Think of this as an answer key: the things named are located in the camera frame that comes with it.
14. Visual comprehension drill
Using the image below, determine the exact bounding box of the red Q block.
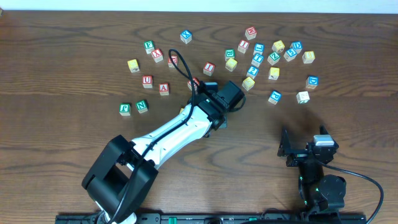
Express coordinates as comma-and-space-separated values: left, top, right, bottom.
168, 55, 178, 68

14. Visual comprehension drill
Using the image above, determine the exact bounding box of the blue L block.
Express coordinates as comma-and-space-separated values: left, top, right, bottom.
253, 43, 265, 55

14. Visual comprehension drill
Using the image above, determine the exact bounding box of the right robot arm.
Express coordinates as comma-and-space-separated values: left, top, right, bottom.
277, 126, 346, 222

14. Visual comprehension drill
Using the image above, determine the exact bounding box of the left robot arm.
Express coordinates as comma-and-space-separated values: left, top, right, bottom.
81, 82, 244, 223

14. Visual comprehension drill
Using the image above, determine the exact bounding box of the red U block centre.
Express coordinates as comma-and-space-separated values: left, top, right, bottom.
187, 78, 200, 92

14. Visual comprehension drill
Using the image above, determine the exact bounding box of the red u block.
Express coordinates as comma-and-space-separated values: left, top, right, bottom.
142, 75, 153, 88
187, 78, 200, 92

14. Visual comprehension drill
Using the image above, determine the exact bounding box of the red I block centre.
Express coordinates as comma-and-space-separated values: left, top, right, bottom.
203, 62, 215, 76

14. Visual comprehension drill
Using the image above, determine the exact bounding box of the red i block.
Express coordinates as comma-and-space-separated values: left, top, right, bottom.
203, 62, 215, 76
238, 40, 249, 54

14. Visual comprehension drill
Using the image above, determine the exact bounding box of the plain L block green 7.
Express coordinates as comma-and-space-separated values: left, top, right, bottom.
296, 91, 310, 104

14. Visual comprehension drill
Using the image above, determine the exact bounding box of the yellow S block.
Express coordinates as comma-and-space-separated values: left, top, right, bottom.
242, 77, 255, 91

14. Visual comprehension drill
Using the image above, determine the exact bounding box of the yellow block centre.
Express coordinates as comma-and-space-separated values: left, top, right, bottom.
225, 58, 238, 72

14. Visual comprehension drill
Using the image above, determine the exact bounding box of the blue D block lower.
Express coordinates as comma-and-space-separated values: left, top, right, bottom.
305, 76, 319, 89

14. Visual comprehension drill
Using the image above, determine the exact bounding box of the blue d block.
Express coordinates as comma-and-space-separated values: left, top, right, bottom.
290, 41, 303, 54
305, 76, 319, 89

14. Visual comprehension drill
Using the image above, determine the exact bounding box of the blue 2 block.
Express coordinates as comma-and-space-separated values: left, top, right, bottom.
246, 66, 259, 80

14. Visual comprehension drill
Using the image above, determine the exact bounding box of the green B block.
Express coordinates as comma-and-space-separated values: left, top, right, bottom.
224, 49, 236, 61

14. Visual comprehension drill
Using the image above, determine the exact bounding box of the red A block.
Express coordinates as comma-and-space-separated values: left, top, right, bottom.
159, 83, 170, 96

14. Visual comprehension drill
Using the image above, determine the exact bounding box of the blue P block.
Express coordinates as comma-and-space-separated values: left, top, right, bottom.
268, 90, 282, 105

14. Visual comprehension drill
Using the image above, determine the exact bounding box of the blue T block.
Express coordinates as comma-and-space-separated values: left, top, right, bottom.
251, 54, 264, 67

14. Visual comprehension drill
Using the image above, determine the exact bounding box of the red I block upper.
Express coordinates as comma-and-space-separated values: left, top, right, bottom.
238, 40, 249, 54

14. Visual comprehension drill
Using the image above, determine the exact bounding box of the red U block left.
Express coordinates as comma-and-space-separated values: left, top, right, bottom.
142, 75, 153, 88

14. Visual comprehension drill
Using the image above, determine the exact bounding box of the green N block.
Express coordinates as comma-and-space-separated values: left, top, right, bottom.
135, 100, 149, 114

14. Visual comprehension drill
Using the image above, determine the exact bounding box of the blue X block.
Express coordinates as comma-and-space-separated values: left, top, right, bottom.
180, 30, 192, 44

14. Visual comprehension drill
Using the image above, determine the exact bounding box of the green Z block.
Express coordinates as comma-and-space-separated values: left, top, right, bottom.
267, 52, 280, 65

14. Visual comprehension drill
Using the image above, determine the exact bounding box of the yellow B block far right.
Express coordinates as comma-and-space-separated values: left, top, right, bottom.
302, 51, 315, 64

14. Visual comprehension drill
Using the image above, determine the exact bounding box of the red X block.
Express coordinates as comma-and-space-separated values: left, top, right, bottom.
150, 49, 164, 63

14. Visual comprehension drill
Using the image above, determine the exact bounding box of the red M block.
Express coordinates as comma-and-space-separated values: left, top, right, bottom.
245, 26, 257, 40

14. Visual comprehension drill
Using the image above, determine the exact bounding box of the blue 5 block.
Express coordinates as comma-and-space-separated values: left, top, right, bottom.
284, 48, 297, 62

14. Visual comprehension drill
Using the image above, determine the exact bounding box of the yellow block upper right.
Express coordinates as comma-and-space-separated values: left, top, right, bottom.
272, 40, 285, 54

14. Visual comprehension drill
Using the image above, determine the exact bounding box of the green F block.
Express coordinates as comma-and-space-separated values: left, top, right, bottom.
144, 40, 155, 54

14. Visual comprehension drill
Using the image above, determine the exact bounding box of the blue D block upper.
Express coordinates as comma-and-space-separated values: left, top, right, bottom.
290, 41, 303, 54

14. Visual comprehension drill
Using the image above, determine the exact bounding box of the green J block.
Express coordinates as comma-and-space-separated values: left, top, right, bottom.
119, 103, 131, 116

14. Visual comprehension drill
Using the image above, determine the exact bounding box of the yellow block far left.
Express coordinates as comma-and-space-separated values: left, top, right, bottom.
127, 59, 140, 73

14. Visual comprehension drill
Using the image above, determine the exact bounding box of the left black cable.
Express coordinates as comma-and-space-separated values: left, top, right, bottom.
96, 49, 200, 224

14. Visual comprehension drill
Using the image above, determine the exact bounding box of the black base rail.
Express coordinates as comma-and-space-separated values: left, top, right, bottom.
55, 212, 366, 224

